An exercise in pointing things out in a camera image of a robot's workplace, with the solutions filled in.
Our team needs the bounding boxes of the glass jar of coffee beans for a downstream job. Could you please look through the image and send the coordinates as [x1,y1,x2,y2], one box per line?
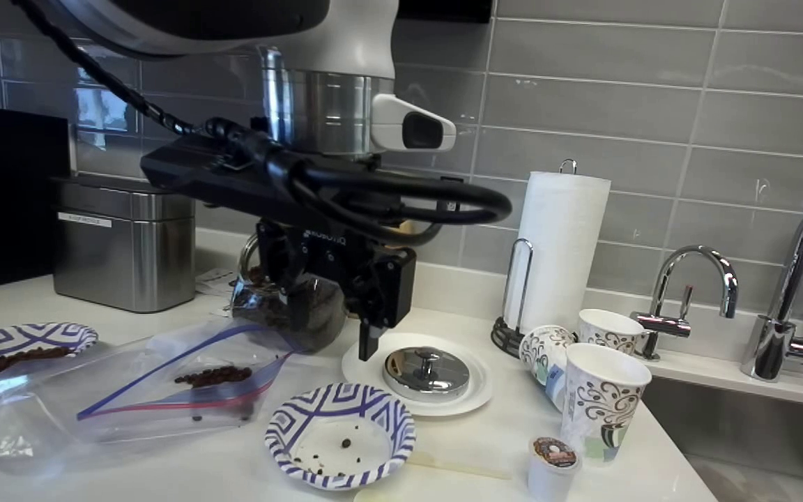
[230,233,348,353]

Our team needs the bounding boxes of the steel jar lid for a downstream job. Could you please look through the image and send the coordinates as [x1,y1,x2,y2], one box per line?
[382,346,471,404]

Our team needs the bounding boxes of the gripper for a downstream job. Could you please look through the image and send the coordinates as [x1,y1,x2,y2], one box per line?
[255,218,418,363]

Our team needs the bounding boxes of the black appliance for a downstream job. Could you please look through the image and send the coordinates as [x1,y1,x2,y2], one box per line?
[0,103,73,296]

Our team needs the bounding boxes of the paper towel roll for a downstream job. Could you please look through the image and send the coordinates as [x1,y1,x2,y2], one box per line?
[503,171,612,336]

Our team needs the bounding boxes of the coffee beans in bag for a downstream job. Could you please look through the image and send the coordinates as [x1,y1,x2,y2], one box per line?
[174,365,254,389]

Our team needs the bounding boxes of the white paper card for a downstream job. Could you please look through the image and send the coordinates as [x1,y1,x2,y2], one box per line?
[195,268,239,298]

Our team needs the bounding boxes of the empty patterned paper plate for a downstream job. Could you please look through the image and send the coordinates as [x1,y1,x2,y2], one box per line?
[265,382,417,492]

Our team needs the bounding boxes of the coffee pod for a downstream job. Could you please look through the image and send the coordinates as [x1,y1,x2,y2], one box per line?
[528,436,583,502]

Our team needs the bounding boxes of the patterned paper cup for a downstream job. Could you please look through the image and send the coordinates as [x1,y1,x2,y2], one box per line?
[518,324,578,413]
[560,342,653,466]
[577,308,648,358]

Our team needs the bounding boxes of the small chrome tap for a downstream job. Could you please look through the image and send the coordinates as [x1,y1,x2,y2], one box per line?
[629,245,740,362]

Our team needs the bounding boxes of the steel canister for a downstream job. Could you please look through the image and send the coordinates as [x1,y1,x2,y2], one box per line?
[52,174,197,314]

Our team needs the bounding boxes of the heap of coffee beans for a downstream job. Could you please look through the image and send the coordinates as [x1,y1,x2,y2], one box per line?
[0,346,73,379]

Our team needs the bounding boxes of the large chrome tap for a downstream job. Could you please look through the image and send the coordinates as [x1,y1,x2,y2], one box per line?
[740,185,803,383]

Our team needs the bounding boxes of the steel sink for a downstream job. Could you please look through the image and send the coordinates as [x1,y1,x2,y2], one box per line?
[641,375,803,502]

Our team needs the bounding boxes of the patterned paper plate with beans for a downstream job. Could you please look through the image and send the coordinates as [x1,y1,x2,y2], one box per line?
[0,321,100,382]

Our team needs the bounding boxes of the clear zip bag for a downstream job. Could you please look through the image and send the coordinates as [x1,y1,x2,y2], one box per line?
[0,319,299,462]

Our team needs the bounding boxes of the paper towel holder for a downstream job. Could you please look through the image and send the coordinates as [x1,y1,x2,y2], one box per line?
[490,158,581,359]

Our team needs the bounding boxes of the white round plate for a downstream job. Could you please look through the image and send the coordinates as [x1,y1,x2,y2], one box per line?
[342,332,495,418]

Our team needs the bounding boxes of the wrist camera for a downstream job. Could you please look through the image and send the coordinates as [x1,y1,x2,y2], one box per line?
[139,131,402,234]

